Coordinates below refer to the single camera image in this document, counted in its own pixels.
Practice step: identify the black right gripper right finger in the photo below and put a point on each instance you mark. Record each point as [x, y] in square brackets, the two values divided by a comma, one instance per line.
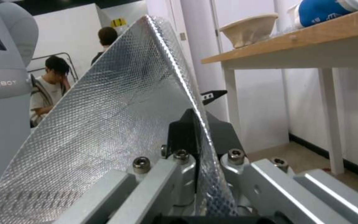
[291, 186]

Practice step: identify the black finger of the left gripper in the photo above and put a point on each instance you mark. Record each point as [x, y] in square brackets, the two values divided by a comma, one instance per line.
[213, 96]

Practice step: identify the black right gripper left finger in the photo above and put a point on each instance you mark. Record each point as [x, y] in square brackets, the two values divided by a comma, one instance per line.
[182, 130]

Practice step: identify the silver foil food delivery bag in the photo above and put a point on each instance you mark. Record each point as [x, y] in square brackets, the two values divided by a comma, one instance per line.
[104, 105]

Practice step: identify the beige paper bowl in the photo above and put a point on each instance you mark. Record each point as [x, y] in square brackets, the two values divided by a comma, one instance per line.
[247, 30]

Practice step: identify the wooden table with white legs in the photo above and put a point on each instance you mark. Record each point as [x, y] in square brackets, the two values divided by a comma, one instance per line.
[306, 44]

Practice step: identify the standing person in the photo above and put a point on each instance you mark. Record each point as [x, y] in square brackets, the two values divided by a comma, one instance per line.
[106, 37]

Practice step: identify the yellow and black sign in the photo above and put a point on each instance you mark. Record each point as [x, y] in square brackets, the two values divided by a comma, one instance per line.
[117, 22]

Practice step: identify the blue and white container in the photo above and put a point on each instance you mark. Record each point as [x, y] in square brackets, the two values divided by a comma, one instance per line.
[322, 11]

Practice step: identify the seated person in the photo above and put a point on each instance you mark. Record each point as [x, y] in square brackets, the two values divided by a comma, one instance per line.
[47, 93]

